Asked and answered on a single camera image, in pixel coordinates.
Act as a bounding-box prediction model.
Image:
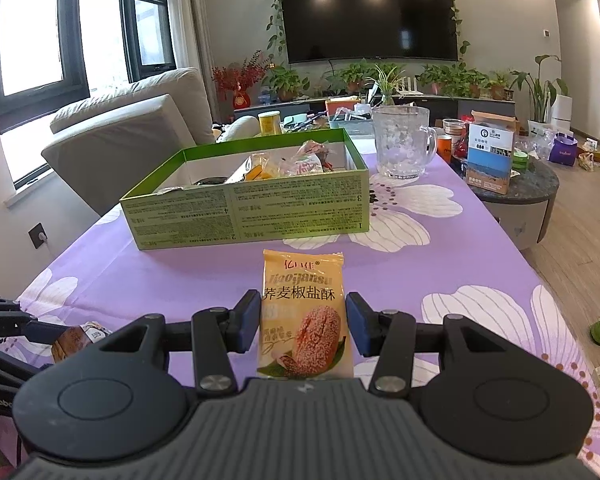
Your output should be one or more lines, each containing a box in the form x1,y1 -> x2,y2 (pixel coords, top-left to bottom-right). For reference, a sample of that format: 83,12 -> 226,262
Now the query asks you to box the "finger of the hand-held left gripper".
0,347 -> 48,383
0,294 -> 68,346

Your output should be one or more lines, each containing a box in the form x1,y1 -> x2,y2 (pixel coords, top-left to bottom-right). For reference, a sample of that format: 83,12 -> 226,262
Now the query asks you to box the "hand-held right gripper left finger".
80,289 -> 262,396

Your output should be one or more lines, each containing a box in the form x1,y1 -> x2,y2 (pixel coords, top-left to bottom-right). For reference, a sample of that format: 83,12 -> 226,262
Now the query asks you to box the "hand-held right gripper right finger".
345,291 -> 526,396

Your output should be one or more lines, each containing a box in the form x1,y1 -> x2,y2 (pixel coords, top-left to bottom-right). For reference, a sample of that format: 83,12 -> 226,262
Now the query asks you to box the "brown and white snack packet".
51,324 -> 113,363

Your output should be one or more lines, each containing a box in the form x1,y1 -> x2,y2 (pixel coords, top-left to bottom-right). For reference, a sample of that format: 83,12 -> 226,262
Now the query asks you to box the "yellow biscuit packet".
256,249 -> 355,380

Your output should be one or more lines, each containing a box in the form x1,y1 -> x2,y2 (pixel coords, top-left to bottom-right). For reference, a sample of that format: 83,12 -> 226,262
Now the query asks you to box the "green cardboard box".
119,127 -> 372,252

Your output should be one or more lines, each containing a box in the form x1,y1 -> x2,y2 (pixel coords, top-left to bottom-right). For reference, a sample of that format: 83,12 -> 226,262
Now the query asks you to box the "pink peach snack packet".
279,154 -> 326,177

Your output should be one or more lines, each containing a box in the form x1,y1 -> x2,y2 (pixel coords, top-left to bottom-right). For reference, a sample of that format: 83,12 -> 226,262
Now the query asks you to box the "purple floral tablecloth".
0,137 -> 600,480

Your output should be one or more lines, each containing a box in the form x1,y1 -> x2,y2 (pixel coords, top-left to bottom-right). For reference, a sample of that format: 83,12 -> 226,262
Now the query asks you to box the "clear glass pitcher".
371,105 -> 438,181

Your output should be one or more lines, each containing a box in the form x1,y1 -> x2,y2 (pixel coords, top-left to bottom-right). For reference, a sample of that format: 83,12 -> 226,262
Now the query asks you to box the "yellow can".
258,111 -> 283,136

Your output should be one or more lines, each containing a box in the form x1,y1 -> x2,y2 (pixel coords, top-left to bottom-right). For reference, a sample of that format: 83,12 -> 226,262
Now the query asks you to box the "round grey coffee table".
447,152 -> 561,252

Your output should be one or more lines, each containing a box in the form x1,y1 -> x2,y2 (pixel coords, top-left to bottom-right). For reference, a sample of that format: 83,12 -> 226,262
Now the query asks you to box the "light blue tray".
328,112 -> 376,133

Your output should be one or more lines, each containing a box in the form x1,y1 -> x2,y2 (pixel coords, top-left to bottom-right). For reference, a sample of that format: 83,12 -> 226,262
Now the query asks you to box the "blue and white carton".
466,116 -> 518,196

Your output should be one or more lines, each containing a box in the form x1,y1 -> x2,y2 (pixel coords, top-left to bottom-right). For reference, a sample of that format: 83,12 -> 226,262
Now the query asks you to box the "beige sofa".
41,66 -> 216,218

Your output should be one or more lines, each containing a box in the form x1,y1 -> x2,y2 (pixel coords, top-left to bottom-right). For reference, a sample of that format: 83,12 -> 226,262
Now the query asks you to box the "row of potted green plants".
265,60 -> 516,106

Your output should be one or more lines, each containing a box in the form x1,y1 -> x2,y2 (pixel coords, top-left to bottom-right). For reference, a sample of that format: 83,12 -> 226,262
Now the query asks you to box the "red berry branch arrangement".
211,50 -> 266,107

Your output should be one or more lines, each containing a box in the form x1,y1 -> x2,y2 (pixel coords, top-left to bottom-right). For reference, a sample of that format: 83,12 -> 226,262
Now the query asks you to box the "spider plant in vase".
367,62 -> 406,107

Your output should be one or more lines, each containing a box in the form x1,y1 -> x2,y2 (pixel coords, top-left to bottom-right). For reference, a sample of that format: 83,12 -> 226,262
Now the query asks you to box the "dark television cabinet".
233,95 -> 516,128

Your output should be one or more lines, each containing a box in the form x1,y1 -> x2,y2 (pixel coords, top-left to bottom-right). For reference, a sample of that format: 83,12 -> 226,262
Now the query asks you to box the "purple bag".
550,132 -> 578,163

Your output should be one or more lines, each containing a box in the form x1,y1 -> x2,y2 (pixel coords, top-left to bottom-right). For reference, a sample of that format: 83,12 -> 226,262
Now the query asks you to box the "white sheer curtain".
187,0 -> 221,126

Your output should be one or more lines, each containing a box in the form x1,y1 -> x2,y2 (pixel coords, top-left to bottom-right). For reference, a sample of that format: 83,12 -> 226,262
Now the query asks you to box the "white air purifier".
551,94 -> 573,131

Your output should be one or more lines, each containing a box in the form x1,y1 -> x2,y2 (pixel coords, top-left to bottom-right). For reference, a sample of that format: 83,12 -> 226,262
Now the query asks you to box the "tall large leaf plant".
510,54 -> 568,123

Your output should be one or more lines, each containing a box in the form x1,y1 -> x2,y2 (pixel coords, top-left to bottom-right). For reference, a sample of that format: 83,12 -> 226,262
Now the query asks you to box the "wide black framed window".
0,0 -> 91,133

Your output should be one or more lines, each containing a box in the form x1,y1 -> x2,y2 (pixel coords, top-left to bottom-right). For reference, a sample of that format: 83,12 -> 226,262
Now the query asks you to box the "trailing green vine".
265,0 -> 471,68

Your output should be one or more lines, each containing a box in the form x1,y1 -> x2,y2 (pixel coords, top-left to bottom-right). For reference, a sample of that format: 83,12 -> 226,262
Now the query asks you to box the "narrow black framed window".
119,0 -> 177,83

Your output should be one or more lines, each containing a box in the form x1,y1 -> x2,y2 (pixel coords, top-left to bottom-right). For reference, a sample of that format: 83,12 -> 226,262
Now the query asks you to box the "wall mounted television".
278,0 -> 460,65

